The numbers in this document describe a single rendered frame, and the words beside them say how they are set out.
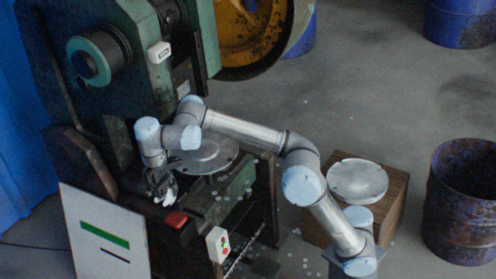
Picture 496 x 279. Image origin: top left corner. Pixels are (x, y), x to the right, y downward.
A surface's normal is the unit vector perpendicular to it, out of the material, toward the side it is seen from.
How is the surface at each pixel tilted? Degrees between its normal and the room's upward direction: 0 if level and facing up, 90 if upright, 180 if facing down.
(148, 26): 90
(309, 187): 84
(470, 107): 0
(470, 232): 92
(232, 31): 90
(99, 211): 78
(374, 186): 0
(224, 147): 0
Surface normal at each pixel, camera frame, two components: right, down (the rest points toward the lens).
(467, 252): -0.19, 0.66
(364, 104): -0.08, -0.77
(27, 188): 0.86, 0.27
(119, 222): -0.50, 0.41
